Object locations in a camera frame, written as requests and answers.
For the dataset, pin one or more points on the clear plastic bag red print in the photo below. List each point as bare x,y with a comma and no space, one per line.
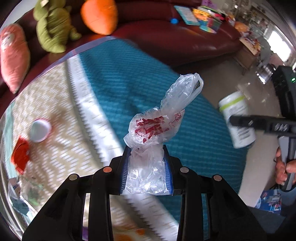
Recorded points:
147,169

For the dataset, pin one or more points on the person's right hand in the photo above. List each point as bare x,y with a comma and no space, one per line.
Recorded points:
282,169

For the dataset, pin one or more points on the orange carrot plush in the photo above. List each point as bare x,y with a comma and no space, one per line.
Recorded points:
100,16

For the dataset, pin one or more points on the patterned blue beige tablecloth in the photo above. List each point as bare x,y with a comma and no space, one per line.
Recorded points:
89,99

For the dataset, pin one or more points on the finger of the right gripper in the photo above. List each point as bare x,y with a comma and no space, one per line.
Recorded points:
257,122

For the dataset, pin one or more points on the dark red leather sofa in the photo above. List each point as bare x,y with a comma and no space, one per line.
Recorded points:
147,24

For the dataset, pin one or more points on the green plush toy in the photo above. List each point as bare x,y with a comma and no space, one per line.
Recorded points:
54,27

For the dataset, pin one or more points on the orange snack wrapper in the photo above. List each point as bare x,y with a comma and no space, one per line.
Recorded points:
21,155

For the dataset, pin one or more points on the small blue ball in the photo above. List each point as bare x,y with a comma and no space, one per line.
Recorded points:
174,21

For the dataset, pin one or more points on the pile of colourful books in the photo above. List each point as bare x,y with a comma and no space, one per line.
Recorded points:
211,18

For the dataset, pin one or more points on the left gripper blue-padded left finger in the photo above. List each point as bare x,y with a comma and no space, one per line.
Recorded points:
61,217

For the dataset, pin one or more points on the clear green printed wrapper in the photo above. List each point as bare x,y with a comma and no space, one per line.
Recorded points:
24,194

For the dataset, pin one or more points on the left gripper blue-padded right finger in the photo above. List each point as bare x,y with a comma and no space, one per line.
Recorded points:
228,217

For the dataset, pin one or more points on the light blue children's book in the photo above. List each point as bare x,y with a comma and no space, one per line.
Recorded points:
187,15

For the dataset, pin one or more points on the white green-striped canister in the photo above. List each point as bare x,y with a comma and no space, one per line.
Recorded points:
235,104

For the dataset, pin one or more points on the pink carrot plush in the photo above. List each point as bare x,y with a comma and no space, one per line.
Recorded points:
15,56

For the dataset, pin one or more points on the wooden side table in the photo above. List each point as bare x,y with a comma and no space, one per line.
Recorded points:
248,55

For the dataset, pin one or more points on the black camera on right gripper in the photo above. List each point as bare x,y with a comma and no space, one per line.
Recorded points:
283,80

